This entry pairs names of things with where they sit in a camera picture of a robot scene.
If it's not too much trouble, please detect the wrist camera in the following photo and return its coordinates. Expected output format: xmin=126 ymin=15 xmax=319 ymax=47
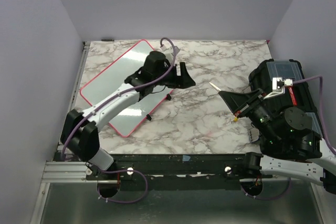
xmin=264 ymin=77 xmax=293 ymax=99
xmin=160 ymin=45 xmax=180 ymax=55

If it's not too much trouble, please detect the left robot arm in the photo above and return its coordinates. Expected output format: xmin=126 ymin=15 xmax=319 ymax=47
xmin=61 ymin=51 xmax=196 ymax=179

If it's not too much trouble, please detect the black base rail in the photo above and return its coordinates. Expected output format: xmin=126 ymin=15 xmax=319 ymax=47
xmin=86 ymin=152 xmax=263 ymax=191

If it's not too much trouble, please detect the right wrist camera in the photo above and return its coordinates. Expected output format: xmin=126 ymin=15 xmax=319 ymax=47
xmin=264 ymin=77 xmax=293 ymax=99

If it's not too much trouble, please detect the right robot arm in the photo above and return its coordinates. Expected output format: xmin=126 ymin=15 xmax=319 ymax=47
xmin=218 ymin=89 xmax=335 ymax=194

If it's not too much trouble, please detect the white marker pen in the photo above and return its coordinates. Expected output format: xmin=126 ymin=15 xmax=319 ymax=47
xmin=209 ymin=82 xmax=221 ymax=92

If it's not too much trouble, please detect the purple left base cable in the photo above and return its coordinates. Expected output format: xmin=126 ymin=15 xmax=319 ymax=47
xmin=98 ymin=170 xmax=150 ymax=204

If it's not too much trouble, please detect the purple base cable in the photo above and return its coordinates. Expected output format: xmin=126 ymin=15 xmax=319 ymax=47
xmin=244 ymin=176 xmax=292 ymax=200
xmin=98 ymin=170 xmax=150 ymax=204

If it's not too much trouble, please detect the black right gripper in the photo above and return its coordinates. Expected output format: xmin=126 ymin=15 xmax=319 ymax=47
xmin=218 ymin=88 xmax=280 ymax=145

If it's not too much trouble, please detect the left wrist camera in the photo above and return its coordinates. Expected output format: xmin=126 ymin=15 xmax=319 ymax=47
xmin=160 ymin=45 xmax=180 ymax=55

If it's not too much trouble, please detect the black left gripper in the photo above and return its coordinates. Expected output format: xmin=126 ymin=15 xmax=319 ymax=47
xmin=153 ymin=62 xmax=196 ymax=90

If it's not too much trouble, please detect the pink framed whiteboard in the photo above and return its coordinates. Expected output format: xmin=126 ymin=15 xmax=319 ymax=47
xmin=79 ymin=40 xmax=173 ymax=137

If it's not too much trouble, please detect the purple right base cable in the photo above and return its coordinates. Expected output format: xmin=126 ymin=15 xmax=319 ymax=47
xmin=244 ymin=176 xmax=292 ymax=200

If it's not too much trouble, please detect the black toolbox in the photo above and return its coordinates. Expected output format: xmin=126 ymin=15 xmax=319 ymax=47
xmin=248 ymin=59 xmax=324 ymax=136

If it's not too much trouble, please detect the aluminium frame rail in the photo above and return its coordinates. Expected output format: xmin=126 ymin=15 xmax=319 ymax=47
xmin=41 ymin=41 xmax=91 ymax=183

